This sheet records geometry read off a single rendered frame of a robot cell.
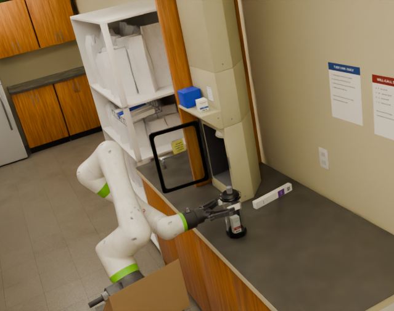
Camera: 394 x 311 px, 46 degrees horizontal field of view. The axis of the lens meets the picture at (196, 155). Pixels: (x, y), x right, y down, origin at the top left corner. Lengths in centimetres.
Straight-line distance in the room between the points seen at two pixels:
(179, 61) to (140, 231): 117
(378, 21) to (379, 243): 97
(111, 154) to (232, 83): 77
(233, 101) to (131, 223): 93
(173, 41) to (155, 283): 139
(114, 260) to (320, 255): 92
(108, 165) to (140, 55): 165
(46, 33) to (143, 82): 393
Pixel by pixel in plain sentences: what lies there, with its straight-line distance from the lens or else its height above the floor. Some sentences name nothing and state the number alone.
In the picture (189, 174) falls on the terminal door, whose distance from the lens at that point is 288.
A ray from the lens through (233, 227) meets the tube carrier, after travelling 238.
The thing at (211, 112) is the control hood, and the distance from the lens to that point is 248.
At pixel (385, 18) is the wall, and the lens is 204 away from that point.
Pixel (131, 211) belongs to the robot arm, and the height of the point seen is 137.
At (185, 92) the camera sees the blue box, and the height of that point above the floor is 160.
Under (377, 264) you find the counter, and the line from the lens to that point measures 219.
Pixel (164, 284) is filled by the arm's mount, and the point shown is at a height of 111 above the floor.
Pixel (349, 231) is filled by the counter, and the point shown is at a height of 94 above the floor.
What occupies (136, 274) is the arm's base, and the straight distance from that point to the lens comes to 203.
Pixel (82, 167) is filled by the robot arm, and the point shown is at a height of 149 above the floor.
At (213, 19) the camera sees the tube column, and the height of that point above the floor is 197.
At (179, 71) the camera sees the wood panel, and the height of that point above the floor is 169.
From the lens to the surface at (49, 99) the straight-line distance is 734.
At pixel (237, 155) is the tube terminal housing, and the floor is 123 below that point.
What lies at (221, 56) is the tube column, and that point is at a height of 179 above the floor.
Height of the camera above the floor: 228
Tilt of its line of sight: 23 degrees down
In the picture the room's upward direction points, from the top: 12 degrees counter-clockwise
